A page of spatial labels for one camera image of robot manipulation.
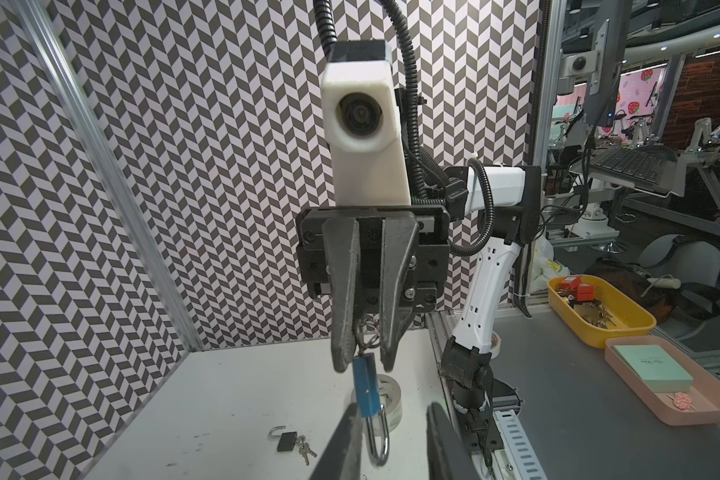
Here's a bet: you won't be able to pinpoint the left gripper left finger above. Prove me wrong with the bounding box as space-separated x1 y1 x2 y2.
310 403 363 480

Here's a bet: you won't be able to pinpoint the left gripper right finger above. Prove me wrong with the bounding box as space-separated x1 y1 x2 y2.
426 403 480 480

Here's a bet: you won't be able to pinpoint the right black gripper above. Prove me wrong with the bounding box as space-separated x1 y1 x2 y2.
295 205 450 373

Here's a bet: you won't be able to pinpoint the blue padlock with keys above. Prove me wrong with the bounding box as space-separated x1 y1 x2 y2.
352 316 391 467

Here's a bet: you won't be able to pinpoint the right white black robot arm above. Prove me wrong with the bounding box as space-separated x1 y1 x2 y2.
296 161 542 413

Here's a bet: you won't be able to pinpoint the small black padlock keys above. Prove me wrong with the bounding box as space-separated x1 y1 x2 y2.
267 425 317 466

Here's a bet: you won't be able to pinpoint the clear tape roll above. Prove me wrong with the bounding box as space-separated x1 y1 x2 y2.
345 374 403 436

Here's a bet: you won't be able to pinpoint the yellow tray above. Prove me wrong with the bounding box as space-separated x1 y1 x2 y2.
547 275 657 349

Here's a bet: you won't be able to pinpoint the mint green box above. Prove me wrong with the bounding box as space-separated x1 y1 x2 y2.
613 344 694 393

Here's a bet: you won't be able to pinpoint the pink tray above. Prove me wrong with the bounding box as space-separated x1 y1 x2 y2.
605 335 720 426

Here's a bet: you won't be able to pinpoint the white slotted cable duct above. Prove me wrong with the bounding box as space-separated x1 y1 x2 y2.
493 410 547 480

